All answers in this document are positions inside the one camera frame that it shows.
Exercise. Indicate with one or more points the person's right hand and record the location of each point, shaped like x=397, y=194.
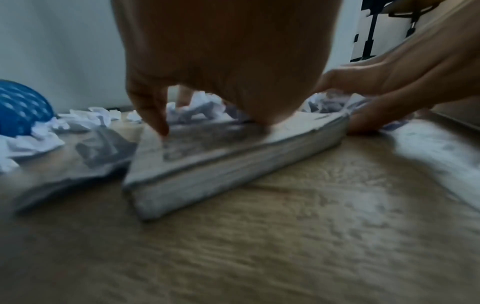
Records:
x=420, y=77

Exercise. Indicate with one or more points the person's left hand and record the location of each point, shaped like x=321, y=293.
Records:
x=225, y=44

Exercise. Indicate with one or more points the white book portrait grid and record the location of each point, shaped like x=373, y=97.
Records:
x=225, y=166

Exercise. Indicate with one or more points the pile of paper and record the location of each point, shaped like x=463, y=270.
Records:
x=33, y=142

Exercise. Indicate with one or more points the wooden floor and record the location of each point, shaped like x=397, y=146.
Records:
x=300, y=237

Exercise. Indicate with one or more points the blue mesh pen holder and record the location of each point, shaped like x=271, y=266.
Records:
x=22, y=109

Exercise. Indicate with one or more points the black office chair base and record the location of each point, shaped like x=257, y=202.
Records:
x=369, y=32

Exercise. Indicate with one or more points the grey felt partition panel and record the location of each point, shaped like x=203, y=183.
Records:
x=56, y=44

